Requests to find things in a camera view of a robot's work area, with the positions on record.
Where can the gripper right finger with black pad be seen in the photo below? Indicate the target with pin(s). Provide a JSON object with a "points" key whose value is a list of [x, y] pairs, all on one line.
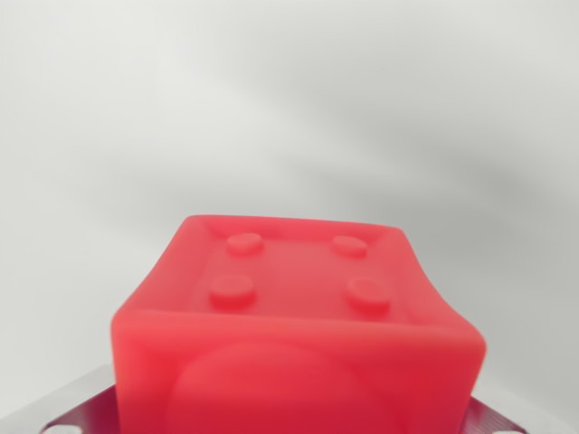
{"points": [[502, 416]]}

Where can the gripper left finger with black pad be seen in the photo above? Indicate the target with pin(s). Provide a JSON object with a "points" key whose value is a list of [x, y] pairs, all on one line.
{"points": [[77, 407]]}

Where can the red studded cube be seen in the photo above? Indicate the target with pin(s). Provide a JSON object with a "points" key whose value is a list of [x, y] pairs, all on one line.
{"points": [[294, 352]]}

